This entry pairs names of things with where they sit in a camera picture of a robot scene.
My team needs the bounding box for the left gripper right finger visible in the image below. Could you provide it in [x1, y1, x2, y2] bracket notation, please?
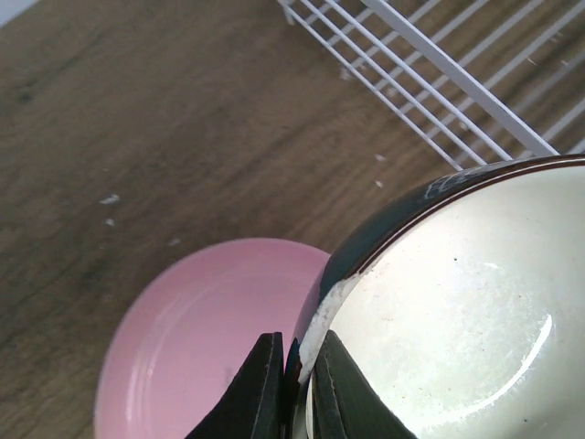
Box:
[312, 330, 416, 439]

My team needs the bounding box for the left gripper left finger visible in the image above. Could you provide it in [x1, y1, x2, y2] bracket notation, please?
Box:
[186, 332, 283, 439]

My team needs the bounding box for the teal white bowl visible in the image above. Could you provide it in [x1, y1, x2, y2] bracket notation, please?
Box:
[284, 155, 584, 438]

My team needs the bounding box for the white wire dish rack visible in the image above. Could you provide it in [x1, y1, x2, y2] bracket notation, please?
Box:
[282, 1, 584, 169]

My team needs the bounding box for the pink plate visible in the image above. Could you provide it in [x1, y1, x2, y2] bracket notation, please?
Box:
[94, 238, 328, 438]

